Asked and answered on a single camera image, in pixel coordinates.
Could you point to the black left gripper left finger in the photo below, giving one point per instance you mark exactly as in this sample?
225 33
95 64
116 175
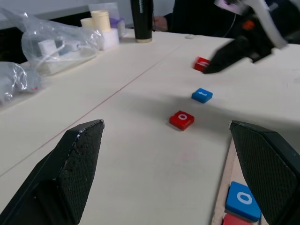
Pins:
70 168

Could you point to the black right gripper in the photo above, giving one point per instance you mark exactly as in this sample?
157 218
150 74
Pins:
254 39

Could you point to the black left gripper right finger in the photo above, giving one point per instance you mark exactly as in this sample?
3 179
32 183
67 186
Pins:
264 168

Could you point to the blue letter block o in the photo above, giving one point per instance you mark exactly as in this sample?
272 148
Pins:
242 201

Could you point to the wooden tray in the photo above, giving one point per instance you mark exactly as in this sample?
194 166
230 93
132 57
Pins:
226 178

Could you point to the blue letter block t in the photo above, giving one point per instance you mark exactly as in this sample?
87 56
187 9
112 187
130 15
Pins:
202 95

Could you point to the red letter block o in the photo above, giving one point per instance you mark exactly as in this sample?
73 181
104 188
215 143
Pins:
182 120

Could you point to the person's bare hand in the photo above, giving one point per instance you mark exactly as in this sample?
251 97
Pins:
161 23

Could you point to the black tumbler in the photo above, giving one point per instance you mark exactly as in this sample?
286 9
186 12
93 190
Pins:
141 21

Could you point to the small clear plastic bag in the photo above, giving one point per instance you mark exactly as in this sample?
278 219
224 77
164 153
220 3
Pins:
16 82

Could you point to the white and purple box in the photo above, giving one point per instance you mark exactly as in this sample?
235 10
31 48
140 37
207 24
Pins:
119 27

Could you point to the large clear plastic bag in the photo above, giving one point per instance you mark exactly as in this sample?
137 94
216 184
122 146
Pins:
56 47

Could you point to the tall cream jar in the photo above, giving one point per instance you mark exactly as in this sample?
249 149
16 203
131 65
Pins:
101 21

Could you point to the short cream jar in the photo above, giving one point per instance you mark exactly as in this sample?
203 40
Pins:
87 23

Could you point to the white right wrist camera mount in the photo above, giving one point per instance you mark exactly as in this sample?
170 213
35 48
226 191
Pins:
267 25

